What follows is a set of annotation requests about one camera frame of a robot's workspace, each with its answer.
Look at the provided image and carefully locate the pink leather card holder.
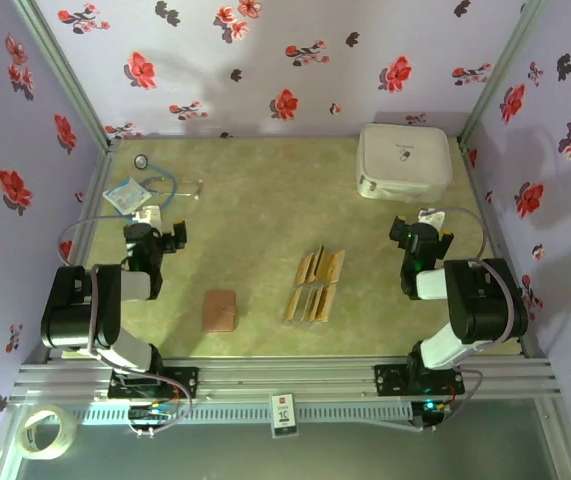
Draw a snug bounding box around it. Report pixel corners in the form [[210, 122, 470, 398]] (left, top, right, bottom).
[[201, 288, 240, 335]]

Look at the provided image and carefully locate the wooden slat rack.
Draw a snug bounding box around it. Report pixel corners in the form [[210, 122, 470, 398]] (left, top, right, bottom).
[[281, 243, 347, 327]]

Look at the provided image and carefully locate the white gauze packet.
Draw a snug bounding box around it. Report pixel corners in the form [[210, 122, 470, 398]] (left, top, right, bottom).
[[103, 177, 150, 217]]

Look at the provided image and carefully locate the white medical bag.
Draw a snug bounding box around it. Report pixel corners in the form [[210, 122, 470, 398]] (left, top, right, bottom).
[[355, 123, 454, 205]]

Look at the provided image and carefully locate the blue stethoscope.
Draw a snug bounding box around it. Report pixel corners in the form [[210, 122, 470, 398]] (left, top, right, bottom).
[[117, 153, 205, 222]]

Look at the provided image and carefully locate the white label tag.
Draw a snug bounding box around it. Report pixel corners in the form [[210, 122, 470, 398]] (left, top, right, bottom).
[[270, 393, 298, 440]]

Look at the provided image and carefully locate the clear tape roll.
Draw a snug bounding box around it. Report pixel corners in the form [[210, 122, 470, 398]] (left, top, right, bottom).
[[17, 405, 77, 461]]

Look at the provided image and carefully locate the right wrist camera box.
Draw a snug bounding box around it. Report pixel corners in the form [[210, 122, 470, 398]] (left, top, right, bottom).
[[417, 207, 447, 230]]

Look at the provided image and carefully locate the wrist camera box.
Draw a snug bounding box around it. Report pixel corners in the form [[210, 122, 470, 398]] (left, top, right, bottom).
[[417, 207, 447, 230], [131, 203, 163, 227]]

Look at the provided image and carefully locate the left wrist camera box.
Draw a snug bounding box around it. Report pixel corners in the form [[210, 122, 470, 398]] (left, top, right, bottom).
[[131, 203, 163, 227]]

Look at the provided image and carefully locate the aluminium side rail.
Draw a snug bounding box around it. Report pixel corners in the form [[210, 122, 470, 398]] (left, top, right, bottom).
[[457, 138, 549, 359], [49, 142, 119, 361]]

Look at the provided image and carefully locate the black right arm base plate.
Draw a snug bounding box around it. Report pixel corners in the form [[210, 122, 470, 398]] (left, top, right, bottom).
[[374, 363, 465, 397]]

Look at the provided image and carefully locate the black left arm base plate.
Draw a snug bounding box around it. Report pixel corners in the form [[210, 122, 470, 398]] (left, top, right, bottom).
[[108, 366, 200, 400]]

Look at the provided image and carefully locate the controller board with wires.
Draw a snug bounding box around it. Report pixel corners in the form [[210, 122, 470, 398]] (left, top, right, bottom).
[[411, 397, 476, 434], [127, 382, 195, 440]]

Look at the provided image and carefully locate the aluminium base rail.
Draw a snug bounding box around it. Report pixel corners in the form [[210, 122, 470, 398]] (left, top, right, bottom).
[[7, 355, 564, 407]]

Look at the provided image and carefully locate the aluminium frame post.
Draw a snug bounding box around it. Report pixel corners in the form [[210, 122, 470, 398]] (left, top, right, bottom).
[[457, 0, 551, 146], [12, 0, 122, 151]]

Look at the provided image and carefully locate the white slotted cable duct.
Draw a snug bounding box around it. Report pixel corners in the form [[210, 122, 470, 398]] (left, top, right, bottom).
[[72, 402, 414, 427]]

